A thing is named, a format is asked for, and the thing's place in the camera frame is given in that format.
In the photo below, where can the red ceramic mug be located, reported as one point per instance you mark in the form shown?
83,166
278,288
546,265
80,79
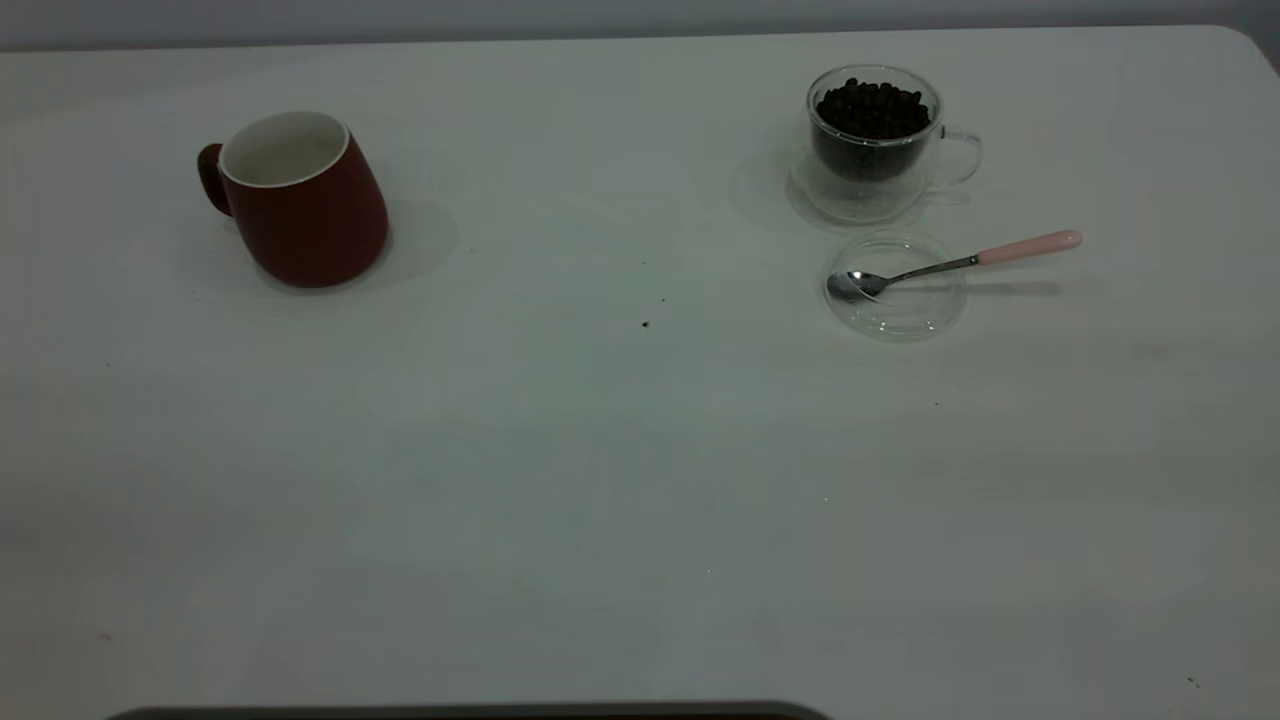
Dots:
310,220

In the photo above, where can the clear round glass lid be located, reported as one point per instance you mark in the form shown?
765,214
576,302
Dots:
915,310

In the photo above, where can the dark coffee beans pile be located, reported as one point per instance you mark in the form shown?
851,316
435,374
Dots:
872,115

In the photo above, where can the clear glass saucer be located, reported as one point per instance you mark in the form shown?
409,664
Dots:
812,195

